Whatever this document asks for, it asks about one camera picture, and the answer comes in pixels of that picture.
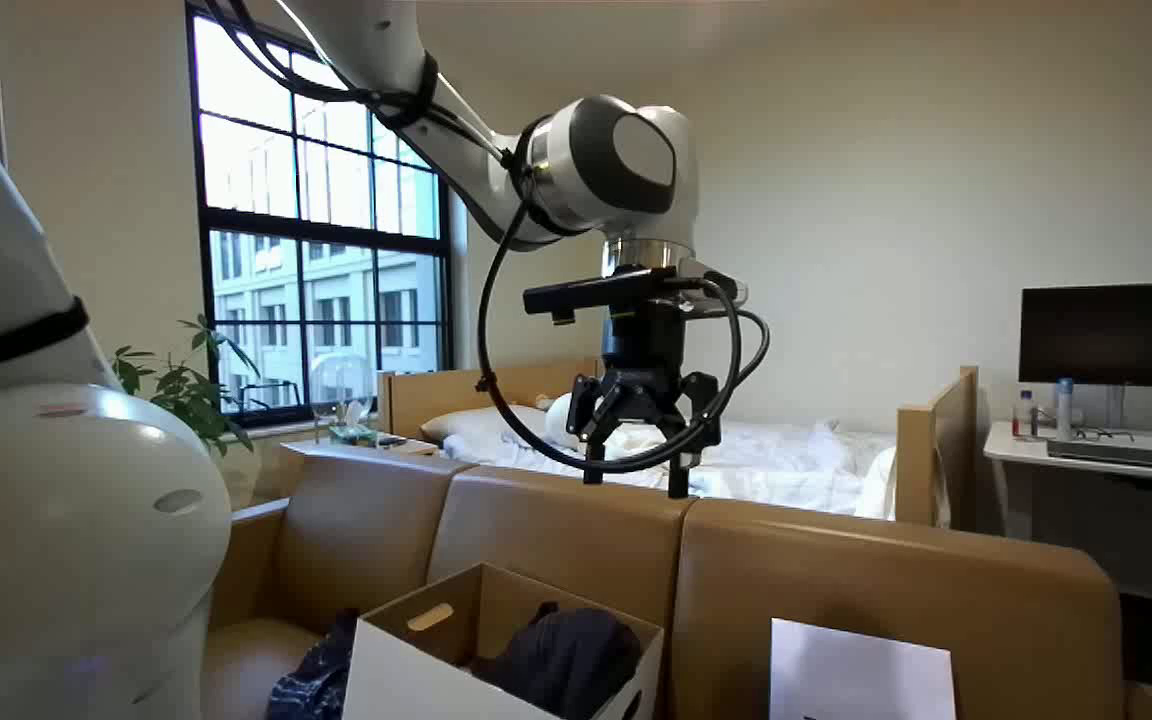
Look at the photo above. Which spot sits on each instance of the green potted plant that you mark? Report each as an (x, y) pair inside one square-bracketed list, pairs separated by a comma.
[(189, 393)]

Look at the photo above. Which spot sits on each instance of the black computer monitor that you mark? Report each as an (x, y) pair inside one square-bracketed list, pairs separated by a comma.
[(1116, 332)]

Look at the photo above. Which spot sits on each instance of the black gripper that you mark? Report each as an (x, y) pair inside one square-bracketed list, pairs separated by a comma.
[(641, 350)]

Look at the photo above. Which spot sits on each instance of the black framed window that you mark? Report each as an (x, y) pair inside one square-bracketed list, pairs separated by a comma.
[(323, 214)]

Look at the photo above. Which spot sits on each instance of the small bottle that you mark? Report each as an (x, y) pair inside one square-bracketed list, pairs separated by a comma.
[(1025, 416), (1066, 406)]

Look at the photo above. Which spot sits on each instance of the white desk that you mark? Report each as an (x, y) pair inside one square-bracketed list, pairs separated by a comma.
[(1136, 520)]

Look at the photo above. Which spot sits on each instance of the white cardboard box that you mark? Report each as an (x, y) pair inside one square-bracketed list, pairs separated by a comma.
[(401, 687)]

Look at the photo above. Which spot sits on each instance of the blue patterned cloth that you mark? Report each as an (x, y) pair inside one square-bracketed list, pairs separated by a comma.
[(319, 680)]

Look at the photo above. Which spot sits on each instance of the wooden bed headboard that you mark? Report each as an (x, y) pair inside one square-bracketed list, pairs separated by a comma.
[(441, 387)]

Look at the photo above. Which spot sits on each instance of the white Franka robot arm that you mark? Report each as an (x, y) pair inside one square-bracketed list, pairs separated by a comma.
[(71, 534)]

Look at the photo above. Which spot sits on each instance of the bed with white sheets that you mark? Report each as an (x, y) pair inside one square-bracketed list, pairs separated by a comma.
[(788, 460)]

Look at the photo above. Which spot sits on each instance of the black jersey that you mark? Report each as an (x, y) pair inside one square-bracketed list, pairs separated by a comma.
[(576, 661)]

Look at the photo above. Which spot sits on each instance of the black keyboard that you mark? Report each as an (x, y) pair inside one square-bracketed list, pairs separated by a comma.
[(1109, 453)]

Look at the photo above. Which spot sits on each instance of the wooden bed footboard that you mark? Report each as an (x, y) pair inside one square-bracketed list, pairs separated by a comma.
[(936, 453)]

